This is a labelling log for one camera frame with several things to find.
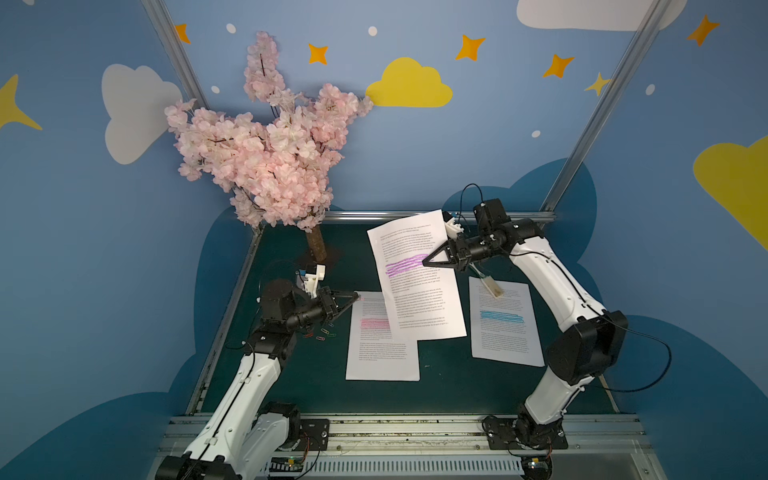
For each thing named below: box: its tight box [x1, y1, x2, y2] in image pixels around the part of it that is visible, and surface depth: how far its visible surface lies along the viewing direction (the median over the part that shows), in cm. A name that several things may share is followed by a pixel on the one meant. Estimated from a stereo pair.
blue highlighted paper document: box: [469, 276, 545, 368], surface depth 97 cm
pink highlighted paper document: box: [346, 291, 420, 381], surface depth 90 cm
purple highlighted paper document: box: [367, 209, 467, 341], surface depth 71 cm
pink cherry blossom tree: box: [165, 31, 373, 261], surface depth 67 cm
